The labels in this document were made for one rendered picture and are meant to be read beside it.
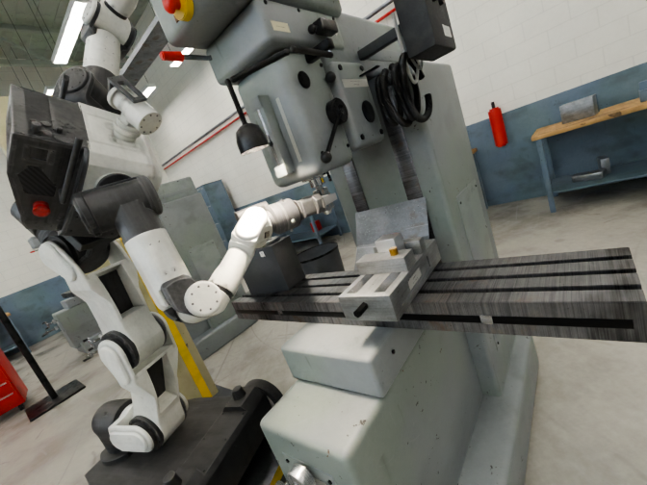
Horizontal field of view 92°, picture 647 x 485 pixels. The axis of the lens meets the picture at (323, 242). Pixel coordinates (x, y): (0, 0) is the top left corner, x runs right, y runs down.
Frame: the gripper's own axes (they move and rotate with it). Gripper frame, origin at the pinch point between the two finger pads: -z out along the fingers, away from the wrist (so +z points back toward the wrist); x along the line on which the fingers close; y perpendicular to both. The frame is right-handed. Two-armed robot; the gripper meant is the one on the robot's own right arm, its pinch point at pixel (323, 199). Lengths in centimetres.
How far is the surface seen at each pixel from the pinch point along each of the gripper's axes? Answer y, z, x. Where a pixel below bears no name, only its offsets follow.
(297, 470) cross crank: 57, 40, -18
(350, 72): -33.2, -21.2, -3.9
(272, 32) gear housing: -41.6, 6.2, -15.2
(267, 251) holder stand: 12.6, 15.2, 28.1
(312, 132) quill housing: -18.5, 2.8, -11.7
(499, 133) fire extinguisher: 20, -367, 173
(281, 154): -16.0, 10.9, -6.6
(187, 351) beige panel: 79, 63, 159
